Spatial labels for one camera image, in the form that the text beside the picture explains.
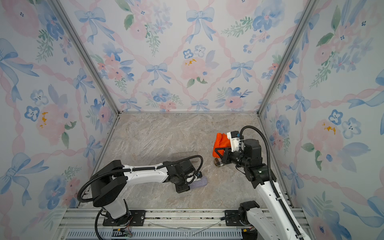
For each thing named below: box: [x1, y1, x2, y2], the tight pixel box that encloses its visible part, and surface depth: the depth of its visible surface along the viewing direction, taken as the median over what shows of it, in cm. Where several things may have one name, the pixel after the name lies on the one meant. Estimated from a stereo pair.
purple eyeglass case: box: [189, 176, 208, 190], surface depth 83 cm
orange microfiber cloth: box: [212, 132, 232, 158], surface depth 72 cm
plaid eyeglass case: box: [213, 157, 221, 167], surface depth 92 cm
